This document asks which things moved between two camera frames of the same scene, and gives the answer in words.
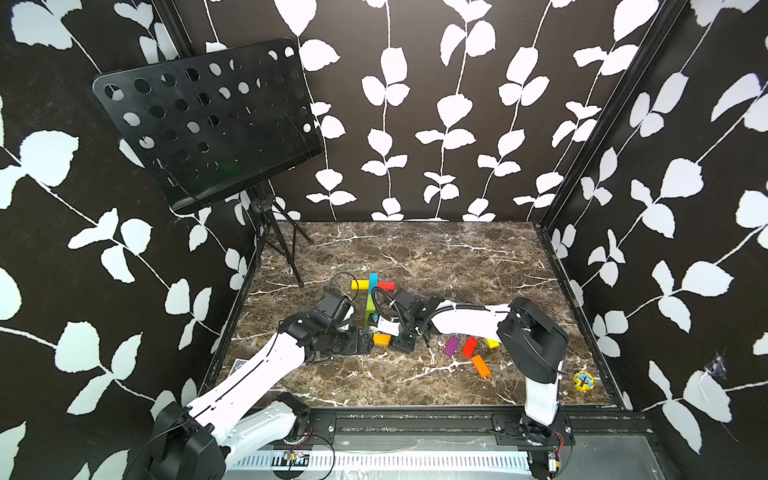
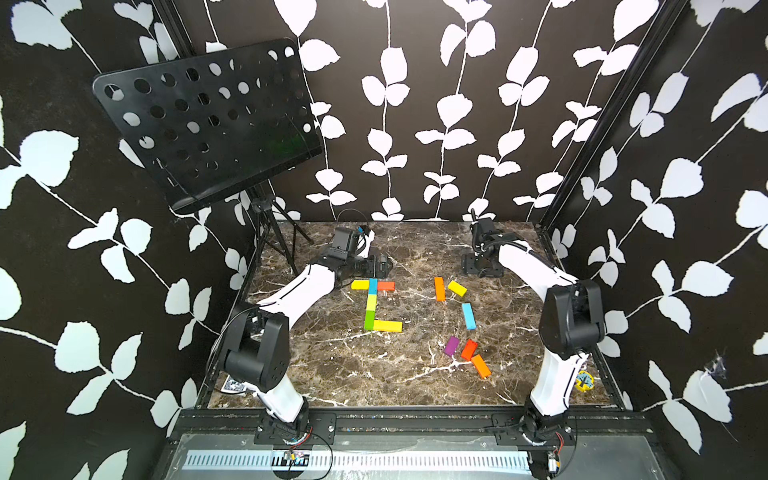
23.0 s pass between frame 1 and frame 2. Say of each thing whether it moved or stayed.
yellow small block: stayed
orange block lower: stayed
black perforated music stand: stayed
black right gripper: moved
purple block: stayed
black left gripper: moved
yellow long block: moved
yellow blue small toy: stayed
